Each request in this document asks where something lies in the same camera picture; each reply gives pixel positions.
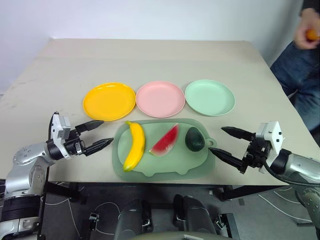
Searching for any white floor cable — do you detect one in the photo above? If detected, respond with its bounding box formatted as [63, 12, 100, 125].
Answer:
[258, 186, 314, 224]
[95, 201, 122, 236]

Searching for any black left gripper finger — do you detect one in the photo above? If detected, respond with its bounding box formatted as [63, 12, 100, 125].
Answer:
[74, 120, 106, 134]
[84, 137, 115, 155]

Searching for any person's bare hand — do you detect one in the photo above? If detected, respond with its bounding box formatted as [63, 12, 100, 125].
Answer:
[293, 22, 320, 51]

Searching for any black stand bracket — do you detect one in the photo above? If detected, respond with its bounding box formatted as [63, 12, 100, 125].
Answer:
[215, 212, 241, 240]
[86, 211, 101, 240]

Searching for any dark green avocado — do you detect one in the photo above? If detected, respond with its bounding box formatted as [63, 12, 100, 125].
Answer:
[184, 126, 206, 152]

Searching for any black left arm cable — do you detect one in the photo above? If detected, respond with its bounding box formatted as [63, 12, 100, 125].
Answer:
[36, 163, 50, 237]

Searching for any yellow plate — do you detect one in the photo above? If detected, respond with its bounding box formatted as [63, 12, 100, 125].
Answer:
[82, 81, 137, 122]

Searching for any light green plate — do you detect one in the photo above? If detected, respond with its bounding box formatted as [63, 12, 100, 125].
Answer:
[184, 79, 236, 118]

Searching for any person's blue jeans leg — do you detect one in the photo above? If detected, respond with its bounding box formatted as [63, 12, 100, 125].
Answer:
[269, 40, 320, 133]

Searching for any black table frame bar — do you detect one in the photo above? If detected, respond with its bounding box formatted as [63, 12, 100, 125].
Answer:
[45, 181, 87, 204]
[219, 185, 289, 202]

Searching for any green silicone tray mat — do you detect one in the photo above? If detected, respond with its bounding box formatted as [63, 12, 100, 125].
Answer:
[111, 117, 217, 183]

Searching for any pink plate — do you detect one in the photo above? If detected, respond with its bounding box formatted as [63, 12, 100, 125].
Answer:
[135, 80, 186, 119]

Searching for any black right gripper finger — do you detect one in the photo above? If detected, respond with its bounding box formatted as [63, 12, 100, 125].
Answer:
[220, 126, 256, 142]
[208, 147, 245, 174]

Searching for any small orange fruit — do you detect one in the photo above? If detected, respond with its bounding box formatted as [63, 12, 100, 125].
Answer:
[305, 28, 320, 42]

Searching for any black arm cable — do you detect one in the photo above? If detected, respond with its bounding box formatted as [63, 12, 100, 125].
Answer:
[36, 163, 50, 237]
[264, 159, 320, 187]

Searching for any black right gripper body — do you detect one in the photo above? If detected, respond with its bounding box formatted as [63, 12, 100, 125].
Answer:
[240, 135, 273, 174]

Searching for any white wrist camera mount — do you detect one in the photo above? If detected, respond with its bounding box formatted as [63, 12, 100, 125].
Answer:
[48, 111, 73, 160]
[254, 120, 285, 174]

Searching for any red watermelon slice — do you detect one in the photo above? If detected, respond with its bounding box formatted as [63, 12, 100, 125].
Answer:
[149, 123, 180, 158]

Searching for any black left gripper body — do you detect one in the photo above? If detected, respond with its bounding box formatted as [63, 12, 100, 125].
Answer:
[63, 128, 89, 157]

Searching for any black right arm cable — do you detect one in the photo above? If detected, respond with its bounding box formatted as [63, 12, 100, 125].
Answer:
[264, 159, 320, 187]

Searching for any yellow banana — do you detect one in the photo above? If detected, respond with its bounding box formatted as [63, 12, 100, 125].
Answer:
[122, 120, 146, 173]

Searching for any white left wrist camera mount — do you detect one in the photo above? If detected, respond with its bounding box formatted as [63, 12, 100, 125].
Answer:
[48, 111, 73, 160]

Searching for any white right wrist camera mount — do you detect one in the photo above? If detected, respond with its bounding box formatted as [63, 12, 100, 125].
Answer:
[254, 120, 285, 174]

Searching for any dark rounded robot leg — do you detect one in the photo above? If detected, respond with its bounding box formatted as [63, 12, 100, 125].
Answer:
[173, 194, 218, 236]
[113, 198, 154, 240]

